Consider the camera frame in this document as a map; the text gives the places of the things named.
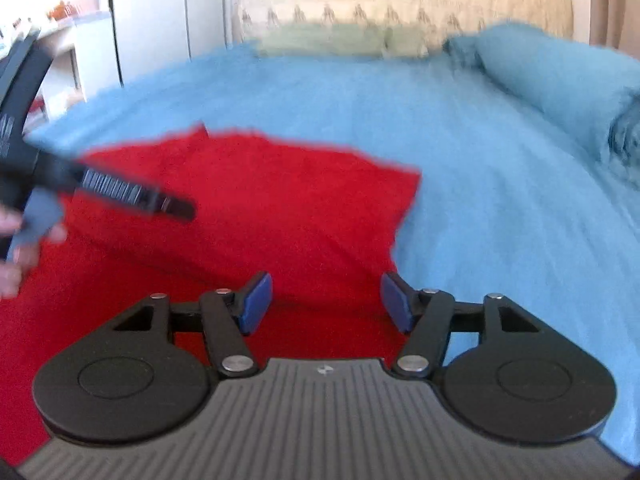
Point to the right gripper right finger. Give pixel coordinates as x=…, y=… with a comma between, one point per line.
x=498, y=368

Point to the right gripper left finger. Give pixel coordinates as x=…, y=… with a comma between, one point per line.
x=152, y=368

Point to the red long-sleeve sweater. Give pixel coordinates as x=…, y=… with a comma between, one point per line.
x=321, y=222

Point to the person's left hand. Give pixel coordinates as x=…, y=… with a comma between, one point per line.
x=23, y=259

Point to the orange toy on shelf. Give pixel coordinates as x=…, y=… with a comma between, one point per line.
x=62, y=11

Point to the blue bed sheet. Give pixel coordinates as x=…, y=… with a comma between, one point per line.
x=507, y=203

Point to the white wardrobe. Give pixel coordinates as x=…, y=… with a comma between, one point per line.
x=153, y=34

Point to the folded blue duvet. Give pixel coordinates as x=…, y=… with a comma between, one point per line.
x=591, y=93

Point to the green pillow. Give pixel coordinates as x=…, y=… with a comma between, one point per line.
x=362, y=41

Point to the beige curtain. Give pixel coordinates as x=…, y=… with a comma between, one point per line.
x=615, y=24

